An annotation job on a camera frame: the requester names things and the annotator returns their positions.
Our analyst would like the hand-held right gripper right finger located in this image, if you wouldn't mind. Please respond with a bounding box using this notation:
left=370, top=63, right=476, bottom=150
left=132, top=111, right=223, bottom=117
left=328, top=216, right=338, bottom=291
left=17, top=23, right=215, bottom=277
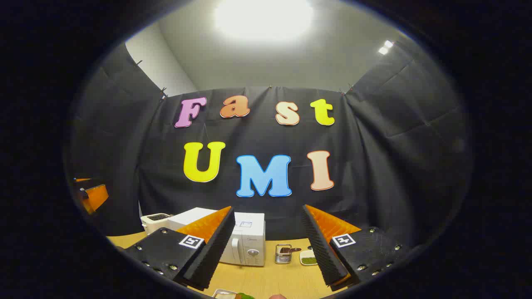
left=301, top=204, right=412, bottom=291

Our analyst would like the ceiling light panel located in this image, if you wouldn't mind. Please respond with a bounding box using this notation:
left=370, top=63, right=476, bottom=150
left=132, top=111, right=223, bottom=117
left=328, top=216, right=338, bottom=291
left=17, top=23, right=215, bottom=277
left=214, top=0, right=314, bottom=40

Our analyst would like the metal wire utensil holder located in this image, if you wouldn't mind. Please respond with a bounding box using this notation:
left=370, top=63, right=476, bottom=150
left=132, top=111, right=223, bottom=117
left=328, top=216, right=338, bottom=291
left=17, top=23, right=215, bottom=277
left=275, top=244, right=292, bottom=265

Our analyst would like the white toaster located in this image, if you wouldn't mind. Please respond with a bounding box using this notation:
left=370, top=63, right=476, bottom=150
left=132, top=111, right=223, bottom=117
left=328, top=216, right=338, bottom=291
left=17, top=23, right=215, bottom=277
left=140, top=213, right=173, bottom=235

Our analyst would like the black backdrop cloth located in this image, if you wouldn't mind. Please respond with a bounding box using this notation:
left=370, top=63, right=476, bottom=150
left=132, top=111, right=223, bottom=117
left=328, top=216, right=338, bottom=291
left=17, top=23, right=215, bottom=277
left=66, top=39, right=472, bottom=266

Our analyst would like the white microwave oven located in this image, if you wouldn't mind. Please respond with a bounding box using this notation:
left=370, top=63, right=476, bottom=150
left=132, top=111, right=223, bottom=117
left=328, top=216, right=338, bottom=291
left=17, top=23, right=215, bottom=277
left=168, top=207, right=266, bottom=267

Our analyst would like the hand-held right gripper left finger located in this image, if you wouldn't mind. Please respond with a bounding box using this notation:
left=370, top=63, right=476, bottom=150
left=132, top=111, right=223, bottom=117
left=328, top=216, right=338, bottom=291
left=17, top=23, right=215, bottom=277
left=121, top=206, right=236, bottom=291

